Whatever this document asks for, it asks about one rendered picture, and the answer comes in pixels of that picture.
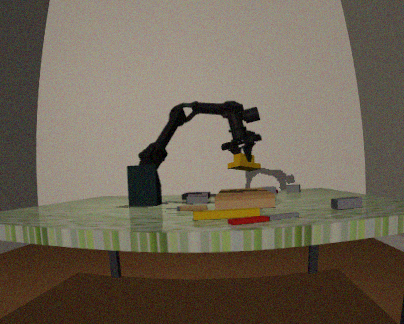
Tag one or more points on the yellow flat bar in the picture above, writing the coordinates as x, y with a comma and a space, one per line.
225, 213

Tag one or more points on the red-handled awl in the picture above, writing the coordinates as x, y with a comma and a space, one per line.
258, 219

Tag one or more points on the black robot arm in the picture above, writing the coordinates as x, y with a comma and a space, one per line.
155, 153

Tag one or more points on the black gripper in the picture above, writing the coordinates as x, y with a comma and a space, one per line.
238, 134

